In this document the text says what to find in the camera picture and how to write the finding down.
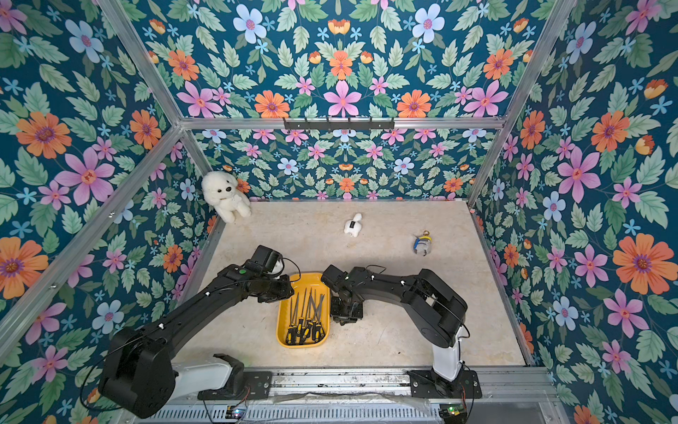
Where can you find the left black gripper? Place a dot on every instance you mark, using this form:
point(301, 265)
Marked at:
point(286, 291)

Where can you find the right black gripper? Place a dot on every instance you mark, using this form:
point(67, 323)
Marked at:
point(344, 306)

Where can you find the yellow plastic storage tray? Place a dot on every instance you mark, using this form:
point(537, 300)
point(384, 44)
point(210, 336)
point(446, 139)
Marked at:
point(309, 281)

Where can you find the file tool eight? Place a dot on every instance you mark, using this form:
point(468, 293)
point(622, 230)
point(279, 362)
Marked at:
point(301, 318)

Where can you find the file tool nine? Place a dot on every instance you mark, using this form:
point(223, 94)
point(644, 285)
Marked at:
point(296, 324)

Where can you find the file tool ten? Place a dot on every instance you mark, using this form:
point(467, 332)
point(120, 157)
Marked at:
point(288, 334)

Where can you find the file tool six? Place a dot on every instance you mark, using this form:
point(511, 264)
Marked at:
point(312, 319)

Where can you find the file tool three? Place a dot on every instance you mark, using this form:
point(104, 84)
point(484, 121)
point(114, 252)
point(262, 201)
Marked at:
point(319, 330)

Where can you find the file tool five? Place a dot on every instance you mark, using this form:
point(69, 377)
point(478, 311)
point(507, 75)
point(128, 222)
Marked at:
point(306, 331)

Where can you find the file tool four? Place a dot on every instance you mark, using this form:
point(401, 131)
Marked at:
point(312, 330)

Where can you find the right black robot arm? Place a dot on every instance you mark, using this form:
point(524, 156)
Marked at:
point(436, 309)

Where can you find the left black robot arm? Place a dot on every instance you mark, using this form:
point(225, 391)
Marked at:
point(138, 374)

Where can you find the small white toy figure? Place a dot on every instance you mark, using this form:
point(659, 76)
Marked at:
point(354, 226)

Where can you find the white plush bear toy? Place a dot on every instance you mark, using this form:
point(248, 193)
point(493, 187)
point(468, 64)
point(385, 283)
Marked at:
point(220, 191)

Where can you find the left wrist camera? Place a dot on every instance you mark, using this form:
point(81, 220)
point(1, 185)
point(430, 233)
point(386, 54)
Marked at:
point(266, 261)

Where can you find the blue yellow keychain toy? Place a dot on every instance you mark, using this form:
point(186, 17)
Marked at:
point(423, 244)

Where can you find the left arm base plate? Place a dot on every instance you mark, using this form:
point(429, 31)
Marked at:
point(249, 385)

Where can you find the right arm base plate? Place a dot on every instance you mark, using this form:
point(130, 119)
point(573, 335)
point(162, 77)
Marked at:
point(425, 384)

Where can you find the black wall hook rail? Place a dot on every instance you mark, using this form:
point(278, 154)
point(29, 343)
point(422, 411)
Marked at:
point(332, 124)

